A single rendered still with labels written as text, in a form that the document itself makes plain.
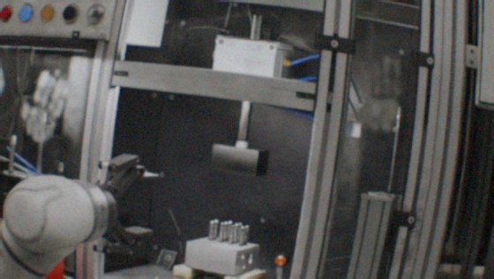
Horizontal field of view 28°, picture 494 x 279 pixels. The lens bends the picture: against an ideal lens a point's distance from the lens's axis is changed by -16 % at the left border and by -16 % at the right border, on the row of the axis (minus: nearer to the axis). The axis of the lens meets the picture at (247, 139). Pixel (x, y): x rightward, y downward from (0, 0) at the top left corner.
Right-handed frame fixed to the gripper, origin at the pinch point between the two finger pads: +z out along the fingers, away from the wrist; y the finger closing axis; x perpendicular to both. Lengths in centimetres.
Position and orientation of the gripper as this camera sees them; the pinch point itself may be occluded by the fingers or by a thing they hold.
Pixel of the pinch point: (140, 204)
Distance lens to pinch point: 172.5
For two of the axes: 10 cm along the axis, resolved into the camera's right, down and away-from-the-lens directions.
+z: 3.2, -0.1, 9.5
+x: -9.4, -1.4, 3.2
